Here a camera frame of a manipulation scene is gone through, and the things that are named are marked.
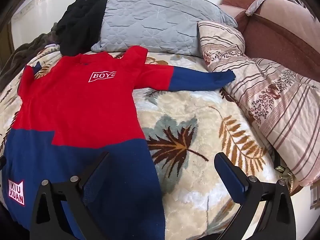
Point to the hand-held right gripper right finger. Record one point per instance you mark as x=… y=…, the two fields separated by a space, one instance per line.
x=230 y=177

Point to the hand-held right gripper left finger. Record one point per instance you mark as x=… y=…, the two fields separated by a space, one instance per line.
x=97 y=178

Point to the red and blue knit sweater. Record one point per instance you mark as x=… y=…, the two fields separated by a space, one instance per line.
x=75 y=105

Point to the leaf print plush blanket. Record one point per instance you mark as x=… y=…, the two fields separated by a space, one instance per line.
x=195 y=120

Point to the wooden furniture piece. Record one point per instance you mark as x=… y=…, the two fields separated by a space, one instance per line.
x=315 y=195

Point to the striped floral quilt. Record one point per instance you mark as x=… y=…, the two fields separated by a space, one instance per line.
x=275 y=100

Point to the dark grey-brown blanket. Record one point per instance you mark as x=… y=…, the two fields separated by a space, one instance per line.
x=22 y=52

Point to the brown sofa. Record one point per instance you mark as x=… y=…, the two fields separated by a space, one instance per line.
x=282 y=32

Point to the black knit garment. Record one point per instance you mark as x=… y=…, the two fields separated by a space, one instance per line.
x=80 y=22

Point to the grey quilted pillow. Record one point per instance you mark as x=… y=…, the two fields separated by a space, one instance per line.
x=162 y=17

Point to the grey cloth strip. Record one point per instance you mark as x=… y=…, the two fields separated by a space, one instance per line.
x=257 y=3

